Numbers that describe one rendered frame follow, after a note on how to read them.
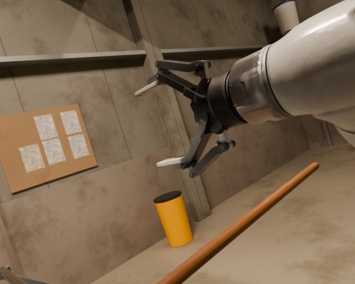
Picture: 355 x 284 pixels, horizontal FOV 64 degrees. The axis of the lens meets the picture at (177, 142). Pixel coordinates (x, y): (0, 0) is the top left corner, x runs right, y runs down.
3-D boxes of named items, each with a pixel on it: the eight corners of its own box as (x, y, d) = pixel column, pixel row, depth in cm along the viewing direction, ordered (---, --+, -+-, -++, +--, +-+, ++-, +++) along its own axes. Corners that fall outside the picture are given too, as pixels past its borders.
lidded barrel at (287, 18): (306, 26, 675) (298, 0, 673) (296, 25, 641) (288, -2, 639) (285, 36, 716) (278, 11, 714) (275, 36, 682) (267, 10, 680)
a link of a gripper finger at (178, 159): (192, 153, 49) (193, 157, 49) (167, 159, 54) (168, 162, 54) (180, 158, 47) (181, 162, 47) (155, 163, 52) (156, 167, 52)
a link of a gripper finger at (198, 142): (218, 106, 44) (225, 111, 43) (194, 159, 50) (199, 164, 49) (202, 111, 41) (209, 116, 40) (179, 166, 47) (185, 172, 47)
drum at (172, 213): (182, 233, 425) (169, 191, 423) (200, 235, 394) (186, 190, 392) (162, 246, 399) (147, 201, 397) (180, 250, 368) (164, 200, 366)
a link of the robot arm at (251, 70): (279, 123, 30) (235, 134, 35) (311, 110, 37) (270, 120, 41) (255, 42, 30) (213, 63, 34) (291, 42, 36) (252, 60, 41)
